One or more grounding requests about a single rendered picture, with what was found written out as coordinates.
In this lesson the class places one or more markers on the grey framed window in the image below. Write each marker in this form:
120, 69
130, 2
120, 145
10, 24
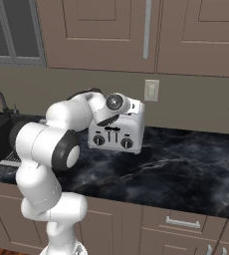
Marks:
12, 30

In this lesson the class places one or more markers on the white two-slot toaster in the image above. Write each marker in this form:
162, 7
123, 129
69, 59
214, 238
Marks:
133, 127

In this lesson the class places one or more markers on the black curved tap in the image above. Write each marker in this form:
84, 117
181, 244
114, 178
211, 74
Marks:
0, 97

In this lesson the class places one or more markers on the black toaster knob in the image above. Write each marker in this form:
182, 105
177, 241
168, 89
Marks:
126, 143
99, 140

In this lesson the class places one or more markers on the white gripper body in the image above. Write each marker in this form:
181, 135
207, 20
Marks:
141, 108

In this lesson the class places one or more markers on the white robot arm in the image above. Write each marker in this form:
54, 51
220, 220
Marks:
40, 146

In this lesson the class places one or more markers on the white wall socket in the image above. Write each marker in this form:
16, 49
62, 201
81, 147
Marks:
151, 90

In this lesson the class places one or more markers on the brown wall cupboard door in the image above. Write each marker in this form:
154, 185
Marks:
96, 33
202, 36

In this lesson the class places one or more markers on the grey ribbed drain mat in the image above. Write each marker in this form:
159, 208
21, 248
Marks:
9, 159

